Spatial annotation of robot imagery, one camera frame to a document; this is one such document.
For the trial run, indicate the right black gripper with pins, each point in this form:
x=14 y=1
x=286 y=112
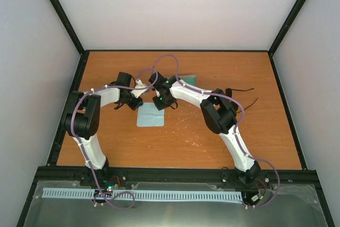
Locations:
x=160 y=107

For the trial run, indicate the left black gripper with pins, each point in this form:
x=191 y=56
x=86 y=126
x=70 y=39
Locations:
x=134 y=106

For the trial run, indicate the light blue cleaning cloth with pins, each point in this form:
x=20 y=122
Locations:
x=150 y=116

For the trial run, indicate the grey leather glasses case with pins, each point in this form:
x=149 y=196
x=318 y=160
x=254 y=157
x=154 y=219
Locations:
x=189 y=79

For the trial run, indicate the black sunglasses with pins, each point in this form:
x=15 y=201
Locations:
x=245 y=97

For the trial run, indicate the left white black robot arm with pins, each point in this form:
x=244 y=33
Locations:
x=81 y=115

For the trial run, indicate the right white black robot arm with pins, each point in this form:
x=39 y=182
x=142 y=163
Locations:
x=219 y=114

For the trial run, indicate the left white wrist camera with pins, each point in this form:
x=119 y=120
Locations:
x=139 y=89

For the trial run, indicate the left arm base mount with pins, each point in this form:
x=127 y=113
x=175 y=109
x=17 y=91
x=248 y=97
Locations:
x=106 y=177

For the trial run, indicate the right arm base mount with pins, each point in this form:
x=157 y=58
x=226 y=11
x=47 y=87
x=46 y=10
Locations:
x=248 y=179

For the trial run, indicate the light blue slotted cable duct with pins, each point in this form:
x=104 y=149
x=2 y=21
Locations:
x=148 y=195

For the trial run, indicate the black aluminium frame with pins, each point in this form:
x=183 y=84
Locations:
x=52 y=172

